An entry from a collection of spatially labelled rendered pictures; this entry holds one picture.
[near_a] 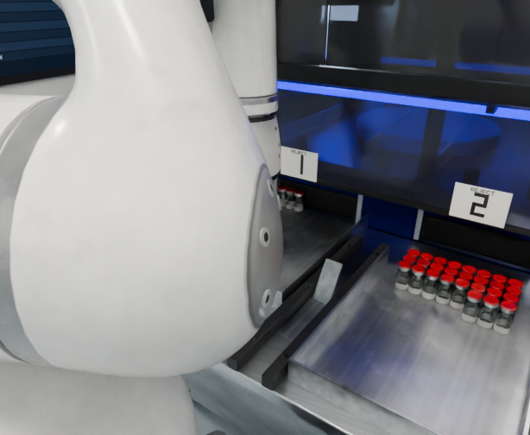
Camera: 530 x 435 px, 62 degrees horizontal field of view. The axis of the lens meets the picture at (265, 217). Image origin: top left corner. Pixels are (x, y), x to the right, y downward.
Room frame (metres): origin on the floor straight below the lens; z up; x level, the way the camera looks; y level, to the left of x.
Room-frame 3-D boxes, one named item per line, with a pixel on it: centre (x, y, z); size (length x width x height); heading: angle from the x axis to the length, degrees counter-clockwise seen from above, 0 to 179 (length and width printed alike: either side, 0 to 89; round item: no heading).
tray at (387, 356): (0.47, -0.23, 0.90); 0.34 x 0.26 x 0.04; 145
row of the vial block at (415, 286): (0.56, -0.30, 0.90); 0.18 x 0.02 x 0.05; 55
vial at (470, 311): (0.53, -0.31, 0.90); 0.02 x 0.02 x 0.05
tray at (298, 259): (0.76, -0.02, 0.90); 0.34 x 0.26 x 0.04; 145
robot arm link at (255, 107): (0.66, 0.02, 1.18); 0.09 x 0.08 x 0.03; 139
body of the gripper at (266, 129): (0.65, 0.02, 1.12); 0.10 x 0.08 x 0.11; 139
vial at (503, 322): (0.50, -0.35, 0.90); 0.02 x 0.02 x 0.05
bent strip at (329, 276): (0.54, -0.07, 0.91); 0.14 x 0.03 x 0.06; 144
